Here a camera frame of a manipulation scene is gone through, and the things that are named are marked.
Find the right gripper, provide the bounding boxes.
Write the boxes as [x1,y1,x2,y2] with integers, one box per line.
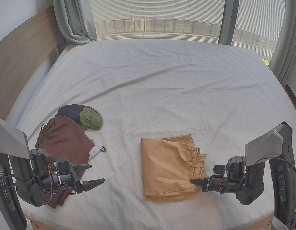
[201,175,224,193]

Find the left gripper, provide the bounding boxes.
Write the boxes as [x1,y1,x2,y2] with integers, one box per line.
[59,163,105,194]

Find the tan shorts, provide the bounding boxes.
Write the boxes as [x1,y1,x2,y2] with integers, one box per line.
[141,134,209,202]

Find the bed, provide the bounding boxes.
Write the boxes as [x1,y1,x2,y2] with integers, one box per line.
[0,5,296,230]

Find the white garment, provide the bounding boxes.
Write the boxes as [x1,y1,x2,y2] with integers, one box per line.
[87,139,107,163]

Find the brown shorts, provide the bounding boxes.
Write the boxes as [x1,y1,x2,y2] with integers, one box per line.
[35,116,95,209]

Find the green garment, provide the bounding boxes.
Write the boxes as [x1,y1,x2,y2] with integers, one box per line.
[78,106,104,131]

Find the black garment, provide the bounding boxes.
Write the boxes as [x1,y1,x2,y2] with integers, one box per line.
[55,104,87,124]

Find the grey-green curtain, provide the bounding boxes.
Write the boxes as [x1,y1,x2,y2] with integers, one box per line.
[51,0,97,45]
[268,0,296,88]

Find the window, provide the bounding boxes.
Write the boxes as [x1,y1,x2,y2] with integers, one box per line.
[87,0,286,57]

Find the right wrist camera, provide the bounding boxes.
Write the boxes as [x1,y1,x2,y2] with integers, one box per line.
[212,165,227,178]

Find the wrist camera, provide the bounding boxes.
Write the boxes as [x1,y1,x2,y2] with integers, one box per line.
[212,165,227,178]
[54,158,70,174]

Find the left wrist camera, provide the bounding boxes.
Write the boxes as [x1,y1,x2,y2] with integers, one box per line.
[54,158,70,174]

